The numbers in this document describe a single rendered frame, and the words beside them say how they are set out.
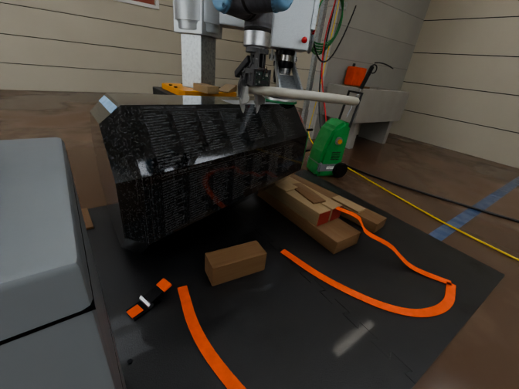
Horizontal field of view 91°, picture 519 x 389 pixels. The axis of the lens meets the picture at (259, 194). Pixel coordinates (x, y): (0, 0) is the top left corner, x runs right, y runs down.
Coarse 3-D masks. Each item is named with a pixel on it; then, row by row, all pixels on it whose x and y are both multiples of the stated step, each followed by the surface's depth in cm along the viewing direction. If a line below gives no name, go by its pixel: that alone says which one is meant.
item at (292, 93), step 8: (256, 88) 88; (264, 88) 86; (272, 88) 85; (280, 88) 84; (280, 96) 85; (288, 96) 84; (296, 96) 83; (304, 96) 83; (312, 96) 83; (320, 96) 83; (328, 96) 84; (336, 96) 85; (344, 96) 87; (352, 96) 90; (352, 104) 92
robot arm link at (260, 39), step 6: (246, 30) 81; (252, 30) 80; (258, 30) 80; (246, 36) 82; (252, 36) 81; (258, 36) 81; (264, 36) 81; (270, 36) 85; (246, 42) 83; (252, 42) 82; (258, 42) 81; (264, 42) 82; (264, 48) 85
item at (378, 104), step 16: (368, 96) 349; (384, 96) 371; (400, 96) 396; (336, 112) 377; (352, 112) 355; (368, 112) 365; (384, 112) 389; (400, 112) 417; (352, 128) 375; (368, 128) 454; (384, 128) 431; (352, 144) 387
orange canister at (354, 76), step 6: (348, 66) 383; (354, 66) 376; (348, 72) 384; (354, 72) 377; (360, 72) 383; (348, 78) 386; (354, 78) 382; (360, 78) 389; (348, 84) 388; (354, 84) 388; (360, 84) 395
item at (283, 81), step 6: (276, 60) 158; (276, 66) 149; (294, 66) 153; (276, 72) 143; (294, 72) 150; (276, 78) 140; (282, 78) 148; (288, 78) 149; (294, 78) 148; (276, 84) 137; (282, 84) 140; (288, 84) 141; (294, 84) 142; (300, 84) 130
